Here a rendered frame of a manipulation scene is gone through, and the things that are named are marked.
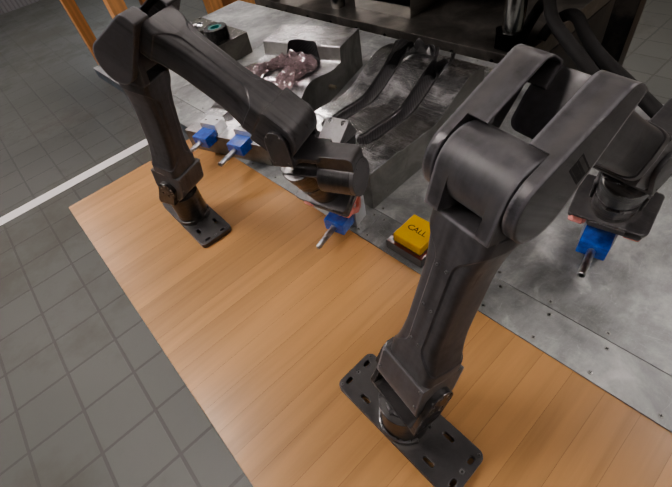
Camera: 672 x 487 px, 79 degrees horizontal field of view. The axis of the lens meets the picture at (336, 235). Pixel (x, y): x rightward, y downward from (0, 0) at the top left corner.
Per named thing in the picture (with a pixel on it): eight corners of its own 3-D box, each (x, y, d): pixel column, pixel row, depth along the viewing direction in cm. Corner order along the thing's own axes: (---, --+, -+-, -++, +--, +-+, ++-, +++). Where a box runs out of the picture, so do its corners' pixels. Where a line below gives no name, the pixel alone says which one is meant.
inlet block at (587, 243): (593, 292, 63) (605, 271, 59) (559, 278, 66) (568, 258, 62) (615, 236, 69) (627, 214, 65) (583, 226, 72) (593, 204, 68)
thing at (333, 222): (331, 261, 75) (326, 242, 71) (309, 252, 77) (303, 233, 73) (366, 214, 82) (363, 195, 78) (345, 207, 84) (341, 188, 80)
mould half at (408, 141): (373, 209, 83) (367, 155, 73) (291, 162, 97) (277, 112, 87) (506, 95, 102) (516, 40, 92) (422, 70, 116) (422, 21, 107)
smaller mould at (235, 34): (205, 77, 135) (197, 56, 130) (183, 66, 144) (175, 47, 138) (253, 51, 143) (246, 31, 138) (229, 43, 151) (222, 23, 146)
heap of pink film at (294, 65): (281, 115, 101) (272, 86, 95) (226, 106, 108) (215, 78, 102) (330, 65, 114) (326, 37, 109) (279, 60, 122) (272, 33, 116)
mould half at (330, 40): (272, 166, 97) (259, 126, 89) (193, 147, 108) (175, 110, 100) (362, 65, 124) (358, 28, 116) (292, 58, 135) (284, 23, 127)
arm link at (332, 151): (376, 171, 63) (363, 101, 54) (354, 209, 58) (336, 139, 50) (311, 164, 68) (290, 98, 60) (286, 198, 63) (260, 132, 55)
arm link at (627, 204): (621, 158, 55) (632, 134, 49) (664, 181, 52) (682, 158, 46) (585, 196, 56) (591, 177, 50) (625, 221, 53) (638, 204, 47)
